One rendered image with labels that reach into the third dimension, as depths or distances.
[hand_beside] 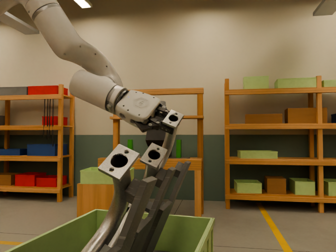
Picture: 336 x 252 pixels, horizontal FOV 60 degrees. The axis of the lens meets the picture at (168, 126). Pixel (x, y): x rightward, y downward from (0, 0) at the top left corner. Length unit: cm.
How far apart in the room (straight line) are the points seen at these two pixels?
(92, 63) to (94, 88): 13
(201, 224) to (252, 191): 424
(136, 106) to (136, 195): 37
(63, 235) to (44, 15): 62
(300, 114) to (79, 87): 467
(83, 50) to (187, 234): 65
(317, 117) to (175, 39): 295
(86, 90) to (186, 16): 534
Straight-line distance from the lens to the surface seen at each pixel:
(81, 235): 101
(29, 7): 96
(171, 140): 83
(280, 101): 577
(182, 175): 82
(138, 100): 82
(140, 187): 48
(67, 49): 89
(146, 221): 65
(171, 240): 100
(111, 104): 83
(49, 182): 600
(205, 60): 581
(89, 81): 86
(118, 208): 53
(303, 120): 529
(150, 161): 62
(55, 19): 92
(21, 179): 632
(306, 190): 534
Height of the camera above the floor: 121
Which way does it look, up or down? 2 degrees up
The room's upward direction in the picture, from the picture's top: straight up
